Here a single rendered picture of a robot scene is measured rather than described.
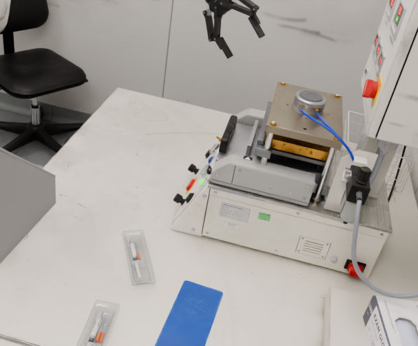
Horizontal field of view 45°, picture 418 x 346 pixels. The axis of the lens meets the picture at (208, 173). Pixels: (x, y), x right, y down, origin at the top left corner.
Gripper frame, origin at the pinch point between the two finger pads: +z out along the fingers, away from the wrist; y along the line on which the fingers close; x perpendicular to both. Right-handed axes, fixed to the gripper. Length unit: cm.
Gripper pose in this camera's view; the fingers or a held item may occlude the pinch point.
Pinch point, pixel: (244, 44)
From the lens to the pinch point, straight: 162.5
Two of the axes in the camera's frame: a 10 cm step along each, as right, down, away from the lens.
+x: -5.2, 4.4, -7.3
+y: -6.8, 3.0, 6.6
